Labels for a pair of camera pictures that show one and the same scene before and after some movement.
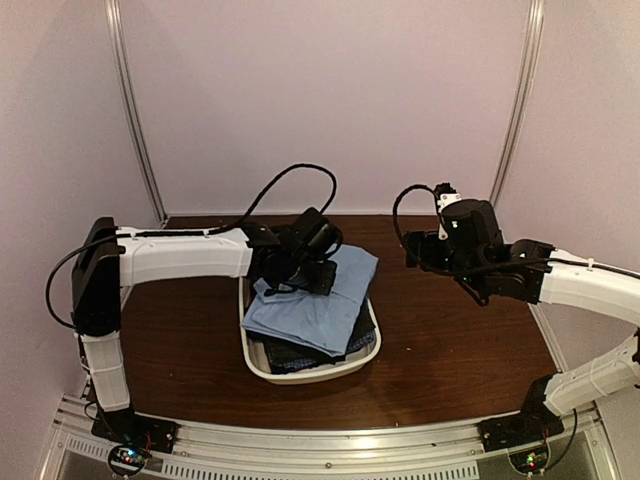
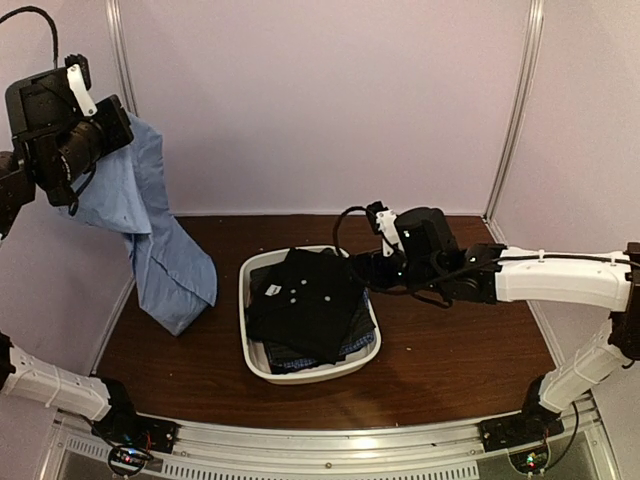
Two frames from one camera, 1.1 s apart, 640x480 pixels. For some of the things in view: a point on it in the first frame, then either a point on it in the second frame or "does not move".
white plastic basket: (257, 357) does not move
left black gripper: (323, 286) -> (122, 131)
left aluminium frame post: (115, 28) does not move
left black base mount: (133, 428) does not move
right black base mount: (535, 421) does not move
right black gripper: (412, 240) -> (372, 259)
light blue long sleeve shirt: (325, 322) -> (125, 191)
